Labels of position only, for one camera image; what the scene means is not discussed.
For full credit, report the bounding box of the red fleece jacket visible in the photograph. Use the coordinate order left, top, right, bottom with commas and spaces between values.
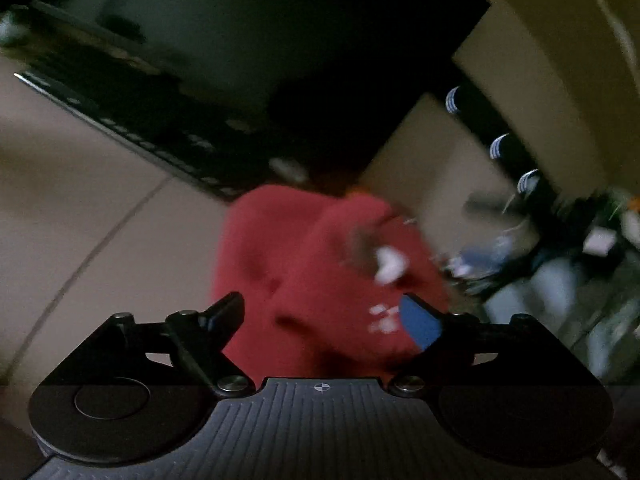
213, 185, 449, 384

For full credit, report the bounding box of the black keyboard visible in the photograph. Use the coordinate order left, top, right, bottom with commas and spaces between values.
12, 0, 321, 204

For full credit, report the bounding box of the black power strip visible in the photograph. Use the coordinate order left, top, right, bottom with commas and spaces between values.
445, 82, 558, 204

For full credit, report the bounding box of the black monitor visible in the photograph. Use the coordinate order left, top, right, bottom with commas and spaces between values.
38, 0, 489, 194

